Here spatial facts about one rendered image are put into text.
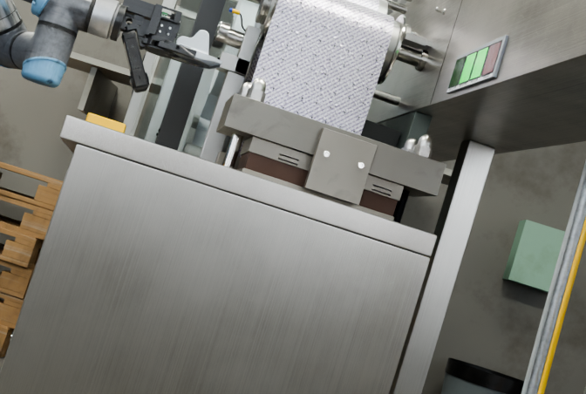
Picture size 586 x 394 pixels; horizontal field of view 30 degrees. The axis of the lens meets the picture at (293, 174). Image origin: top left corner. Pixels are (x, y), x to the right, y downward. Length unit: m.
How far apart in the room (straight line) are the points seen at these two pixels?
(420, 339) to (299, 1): 0.74
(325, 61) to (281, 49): 0.09
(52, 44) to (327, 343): 0.74
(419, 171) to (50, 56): 0.71
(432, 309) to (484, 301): 3.62
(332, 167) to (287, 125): 0.11
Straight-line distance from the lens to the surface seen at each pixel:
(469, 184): 2.33
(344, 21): 2.16
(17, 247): 4.97
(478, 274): 5.92
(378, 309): 1.89
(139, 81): 2.07
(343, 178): 1.91
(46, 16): 2.08
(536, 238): 5.81
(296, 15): 2.14
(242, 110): 1.91
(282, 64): 2.12
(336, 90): 2.14
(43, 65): 2.07
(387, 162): 1.95
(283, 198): 1.85
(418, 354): 2.32
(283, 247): 1.85
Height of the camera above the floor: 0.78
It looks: 4 degrees up
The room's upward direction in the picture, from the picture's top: 18 degrees clockwise
